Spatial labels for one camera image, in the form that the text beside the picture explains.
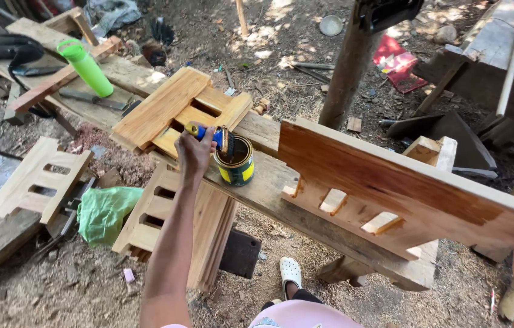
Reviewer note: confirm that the person's left hand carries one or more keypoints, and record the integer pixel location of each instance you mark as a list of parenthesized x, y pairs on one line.
[(194, 155)]

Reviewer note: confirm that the person's left fingers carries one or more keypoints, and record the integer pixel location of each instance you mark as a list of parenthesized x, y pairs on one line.
[(202, 142)]

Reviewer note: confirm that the varnished slotted wooden panel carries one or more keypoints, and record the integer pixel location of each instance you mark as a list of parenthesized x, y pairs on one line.
[(402, 182)]

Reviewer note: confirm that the green yellow varnish can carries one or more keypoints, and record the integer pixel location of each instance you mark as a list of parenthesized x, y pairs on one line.
[(238, 171)]

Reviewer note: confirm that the stack of unvarnished slotted panels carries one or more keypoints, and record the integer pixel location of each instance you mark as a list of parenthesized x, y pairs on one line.
[(166, 107)]

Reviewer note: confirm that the long wooden workbench plank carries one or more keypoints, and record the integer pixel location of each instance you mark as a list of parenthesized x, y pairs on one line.
[(266, 186)]

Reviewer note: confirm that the leaning stack of slotted panels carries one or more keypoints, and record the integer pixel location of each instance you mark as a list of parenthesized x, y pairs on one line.
[(202, 227)]

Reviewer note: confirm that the dark wooden block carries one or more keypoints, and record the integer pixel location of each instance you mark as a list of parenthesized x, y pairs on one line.
[(241, 253)]

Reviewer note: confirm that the grey metal blade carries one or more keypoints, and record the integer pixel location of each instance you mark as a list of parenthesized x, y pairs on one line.
[(93, 99)]

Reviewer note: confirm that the green plastic bag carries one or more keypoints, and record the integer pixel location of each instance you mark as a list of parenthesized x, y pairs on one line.
[(104, 212)]

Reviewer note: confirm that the green water bottle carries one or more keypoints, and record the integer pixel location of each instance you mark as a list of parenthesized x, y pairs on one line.
[(88, 68)]

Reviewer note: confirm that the small wood offcut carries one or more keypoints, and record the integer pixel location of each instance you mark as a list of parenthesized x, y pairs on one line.
[(354, 125)]

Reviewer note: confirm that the white perforated clog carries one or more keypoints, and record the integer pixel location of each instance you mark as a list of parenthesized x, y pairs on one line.
[(290, 272)]

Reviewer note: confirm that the grey tarpaulin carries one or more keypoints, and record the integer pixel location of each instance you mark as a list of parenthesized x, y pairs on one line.
[(111, 13)]

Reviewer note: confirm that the reddish wooden batten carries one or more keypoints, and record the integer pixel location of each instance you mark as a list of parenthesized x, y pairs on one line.
[(52, 86)]

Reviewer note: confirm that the round metal lid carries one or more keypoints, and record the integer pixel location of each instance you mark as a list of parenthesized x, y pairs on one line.
[(331, 25)]

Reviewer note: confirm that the single pale slotted wooden panel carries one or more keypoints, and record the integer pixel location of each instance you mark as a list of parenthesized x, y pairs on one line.
[(29, 173)]

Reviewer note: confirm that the black trousers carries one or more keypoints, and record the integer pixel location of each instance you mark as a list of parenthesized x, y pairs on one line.
[(300, 297)]

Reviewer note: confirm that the pink shirt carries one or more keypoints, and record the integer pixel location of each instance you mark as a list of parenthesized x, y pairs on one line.
[(305, 316)]

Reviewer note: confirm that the red plastic bag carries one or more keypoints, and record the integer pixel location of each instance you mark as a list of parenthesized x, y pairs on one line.
[(398, 63)]

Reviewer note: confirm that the black bag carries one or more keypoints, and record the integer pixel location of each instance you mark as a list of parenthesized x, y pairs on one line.
[(9, 50)]

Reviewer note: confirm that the pale wooden block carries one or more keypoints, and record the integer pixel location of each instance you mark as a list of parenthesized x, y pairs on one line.
[(430, 150)]

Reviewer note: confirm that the dark triangular board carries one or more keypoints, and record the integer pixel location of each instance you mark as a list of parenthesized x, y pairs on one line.
[(457, 136)]

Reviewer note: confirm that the grey stone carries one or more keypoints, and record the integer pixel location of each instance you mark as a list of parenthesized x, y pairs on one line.
[(446, 34)]

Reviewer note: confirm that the weathered wooden table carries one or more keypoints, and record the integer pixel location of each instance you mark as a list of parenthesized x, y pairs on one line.
[(480, 68)]

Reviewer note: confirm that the round wooden post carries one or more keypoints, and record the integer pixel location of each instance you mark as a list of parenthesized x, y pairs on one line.
[(348, 68)]

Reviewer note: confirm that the wooden frame piece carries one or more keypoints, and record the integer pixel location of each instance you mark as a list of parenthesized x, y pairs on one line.
[(72, 22)]

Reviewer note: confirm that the black object on post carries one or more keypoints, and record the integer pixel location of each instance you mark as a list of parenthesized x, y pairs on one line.
[(393, 11)]

